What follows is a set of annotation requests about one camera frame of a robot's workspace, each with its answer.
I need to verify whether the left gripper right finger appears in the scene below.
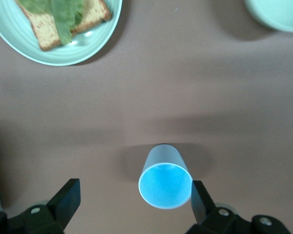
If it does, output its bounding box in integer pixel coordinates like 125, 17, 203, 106
190, 180, 254, 234

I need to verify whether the pale green plate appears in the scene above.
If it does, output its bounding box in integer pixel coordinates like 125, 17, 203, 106
0, 0, 123, 66

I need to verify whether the toast slice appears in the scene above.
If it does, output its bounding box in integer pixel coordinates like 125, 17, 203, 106
14, 0, 112, 52

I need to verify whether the light blue plastic cup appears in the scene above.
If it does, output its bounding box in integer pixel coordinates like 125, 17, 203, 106
138, 144, 193, 210

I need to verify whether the green lettuce leaf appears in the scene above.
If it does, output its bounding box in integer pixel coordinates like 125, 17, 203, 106
16, 0, 85, 46

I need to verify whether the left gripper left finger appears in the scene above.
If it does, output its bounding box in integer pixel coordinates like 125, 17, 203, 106
21, 178, 81, 234

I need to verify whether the pale green bowl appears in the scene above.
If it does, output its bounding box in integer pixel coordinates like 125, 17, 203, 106
243, 0, 293, 33

